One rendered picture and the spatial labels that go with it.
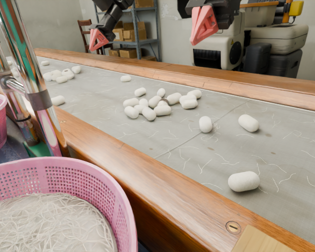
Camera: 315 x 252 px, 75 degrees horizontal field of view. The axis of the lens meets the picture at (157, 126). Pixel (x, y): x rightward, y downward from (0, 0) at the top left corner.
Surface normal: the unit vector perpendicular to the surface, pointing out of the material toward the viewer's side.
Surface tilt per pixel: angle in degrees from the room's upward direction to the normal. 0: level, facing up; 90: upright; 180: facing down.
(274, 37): 90
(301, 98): 45
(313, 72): 90
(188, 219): 0
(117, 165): 0
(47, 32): 90
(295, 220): 0
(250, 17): 92
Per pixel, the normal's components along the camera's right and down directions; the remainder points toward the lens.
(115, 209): -0.82, 0.03
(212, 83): -0.54, -0.33
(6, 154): -0.07, -0.87
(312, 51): -0.74, 0.37
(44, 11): 0.66, 0.31
